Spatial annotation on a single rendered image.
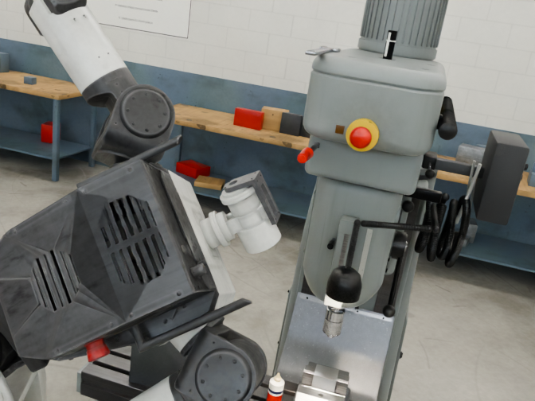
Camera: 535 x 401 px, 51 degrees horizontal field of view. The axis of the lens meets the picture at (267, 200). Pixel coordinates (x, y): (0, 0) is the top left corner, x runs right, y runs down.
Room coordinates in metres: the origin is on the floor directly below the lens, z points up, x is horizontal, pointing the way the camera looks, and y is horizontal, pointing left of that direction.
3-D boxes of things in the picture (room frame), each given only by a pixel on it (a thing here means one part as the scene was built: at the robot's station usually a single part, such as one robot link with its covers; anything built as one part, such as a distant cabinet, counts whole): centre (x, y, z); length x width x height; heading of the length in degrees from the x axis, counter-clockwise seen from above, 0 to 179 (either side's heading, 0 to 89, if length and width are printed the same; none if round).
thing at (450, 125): (1.27, -0.36, 1.79); 0.45 x 0.04 x 0.04; 166
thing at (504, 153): (1.49, -0.61, 1.62); 0.20 x 0.09 x 0.21; 166
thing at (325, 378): (1.27, -0.22, 1.05); 0.06 x 0.05 x 0.06; 78
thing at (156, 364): (1.34, 0.19, 1.03); 0.22 x 0.12 x 0.20; 83
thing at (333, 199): (1.28, -0.21, 1.47); 0.21 x 0.19 x 0.32; 76
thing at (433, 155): (1.31, -0.36, 1.66); 0.12 x 0.04 x 0.04; 166
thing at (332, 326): (1.28, -0.21, 1.23); 0.05 x 0.05 x 0.06
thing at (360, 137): (1.03, -0.15, 1.76); 0.04 x 0.03 x 0.04; 76
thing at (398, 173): (1.32, -0.22, 1.68); 0.34 x 0.24 x 0.10; 166
